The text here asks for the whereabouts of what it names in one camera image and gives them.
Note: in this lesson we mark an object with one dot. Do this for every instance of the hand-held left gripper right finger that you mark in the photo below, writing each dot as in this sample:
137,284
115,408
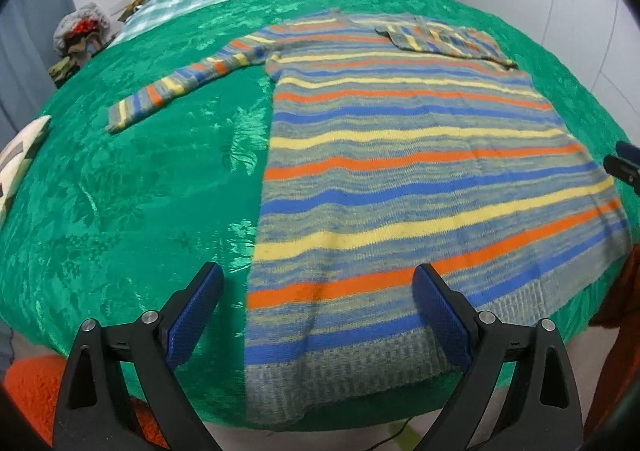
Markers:
442,321

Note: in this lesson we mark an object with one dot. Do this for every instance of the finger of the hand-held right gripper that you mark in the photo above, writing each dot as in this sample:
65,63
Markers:
622,163

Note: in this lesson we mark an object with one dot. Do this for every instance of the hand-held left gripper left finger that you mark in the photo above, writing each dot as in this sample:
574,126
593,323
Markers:
195,316

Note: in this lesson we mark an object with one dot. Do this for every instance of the striped knit sweater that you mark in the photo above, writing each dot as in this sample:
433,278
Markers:
400,156

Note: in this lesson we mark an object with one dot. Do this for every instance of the pile of clothes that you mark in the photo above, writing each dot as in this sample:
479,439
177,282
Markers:
80,28

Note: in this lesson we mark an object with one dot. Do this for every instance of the yellow green floor mat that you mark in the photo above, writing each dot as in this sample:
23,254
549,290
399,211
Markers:
415,437

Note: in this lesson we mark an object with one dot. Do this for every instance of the green velvet bedspread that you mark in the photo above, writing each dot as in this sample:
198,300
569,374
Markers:
150,181

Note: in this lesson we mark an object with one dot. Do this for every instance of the dark orange cloth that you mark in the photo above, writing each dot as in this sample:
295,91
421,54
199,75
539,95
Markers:
615,306

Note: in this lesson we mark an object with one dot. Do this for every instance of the orange fuzzy rug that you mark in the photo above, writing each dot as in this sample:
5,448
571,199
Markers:
35,386

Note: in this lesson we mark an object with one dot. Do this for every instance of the beige patterned pillow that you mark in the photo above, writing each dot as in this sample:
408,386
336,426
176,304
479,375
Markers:
20,156

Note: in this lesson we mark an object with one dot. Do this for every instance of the grey curtain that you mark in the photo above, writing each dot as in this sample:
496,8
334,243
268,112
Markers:
25,56

